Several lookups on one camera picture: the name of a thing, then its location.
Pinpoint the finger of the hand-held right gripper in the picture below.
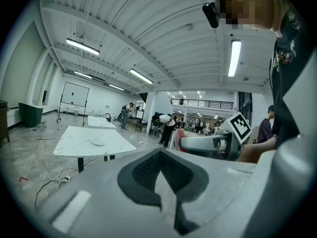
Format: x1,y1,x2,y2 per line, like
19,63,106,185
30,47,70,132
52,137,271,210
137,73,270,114
178,134,223,156

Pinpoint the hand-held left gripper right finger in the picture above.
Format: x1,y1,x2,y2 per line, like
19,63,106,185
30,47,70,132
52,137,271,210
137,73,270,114
160,148,258,237

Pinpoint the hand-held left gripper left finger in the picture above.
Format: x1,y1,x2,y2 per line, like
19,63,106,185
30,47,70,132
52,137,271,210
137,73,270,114
34,148,180,238

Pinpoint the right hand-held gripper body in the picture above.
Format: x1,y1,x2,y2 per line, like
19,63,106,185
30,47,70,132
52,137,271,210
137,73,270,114
213,112,253,161

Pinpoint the red block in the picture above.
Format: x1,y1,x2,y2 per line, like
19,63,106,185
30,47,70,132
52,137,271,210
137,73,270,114
175,128,186,150

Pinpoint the person's right forearm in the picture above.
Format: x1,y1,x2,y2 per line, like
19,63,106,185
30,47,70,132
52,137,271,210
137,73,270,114
236,135,277,164

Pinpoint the black balcony railing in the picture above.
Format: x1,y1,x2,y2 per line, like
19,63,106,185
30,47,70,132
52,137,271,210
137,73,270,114
170,98,234,109

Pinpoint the person's black printed shirt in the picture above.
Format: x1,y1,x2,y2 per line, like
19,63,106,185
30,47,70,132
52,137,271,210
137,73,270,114
269,0,317,150

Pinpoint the white marble table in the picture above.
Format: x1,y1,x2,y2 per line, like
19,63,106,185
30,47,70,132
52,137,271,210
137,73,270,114
53,125,137,173
87,115,117,130

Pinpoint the long ceiling light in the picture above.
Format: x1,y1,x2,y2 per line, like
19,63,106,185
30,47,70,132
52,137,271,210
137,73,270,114
129,68,154,85
65,38,101,57
227,40,242,78
108,83,125,92
73,70,93,80

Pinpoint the rolling whiteboard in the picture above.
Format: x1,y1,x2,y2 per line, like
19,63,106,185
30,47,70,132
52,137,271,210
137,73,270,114
57,81,90,126

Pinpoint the person's head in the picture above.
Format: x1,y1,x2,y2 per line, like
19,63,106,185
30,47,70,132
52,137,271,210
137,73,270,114
215,0,283,38

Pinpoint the white floor cable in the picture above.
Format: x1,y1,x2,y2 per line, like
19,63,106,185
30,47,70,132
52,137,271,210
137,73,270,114
48,156,98,186

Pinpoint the black floor cable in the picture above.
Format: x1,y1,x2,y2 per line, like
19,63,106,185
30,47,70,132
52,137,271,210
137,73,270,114
34,179,62,210

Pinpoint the black head-worn camera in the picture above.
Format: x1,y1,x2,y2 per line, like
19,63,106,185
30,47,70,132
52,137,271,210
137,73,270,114
202,1,220,29

